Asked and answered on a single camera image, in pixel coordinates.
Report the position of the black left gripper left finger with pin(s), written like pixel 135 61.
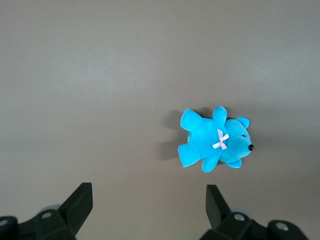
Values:
pixel 60 220

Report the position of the blue plush teddy bear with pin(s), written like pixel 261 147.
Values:
pixel 215 140

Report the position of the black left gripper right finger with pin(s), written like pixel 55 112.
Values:
pixel 232 222

